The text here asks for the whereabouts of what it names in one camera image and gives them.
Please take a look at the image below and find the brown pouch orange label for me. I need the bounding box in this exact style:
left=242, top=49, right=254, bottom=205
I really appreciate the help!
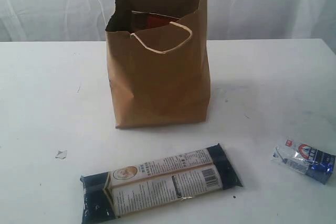
left=131, top=10, right=179, bottom=31

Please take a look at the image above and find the small blue white packet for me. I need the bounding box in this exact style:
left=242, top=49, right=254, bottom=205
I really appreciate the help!
left=271, top=138, right=335, bottom=184

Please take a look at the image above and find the long dark noodle package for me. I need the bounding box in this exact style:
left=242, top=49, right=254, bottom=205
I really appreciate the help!
left=80, top=144, right=242, bottom=223

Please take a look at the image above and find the brown paper bag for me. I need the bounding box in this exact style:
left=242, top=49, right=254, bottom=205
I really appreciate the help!
left=106, top=0, right=211, bottom=129

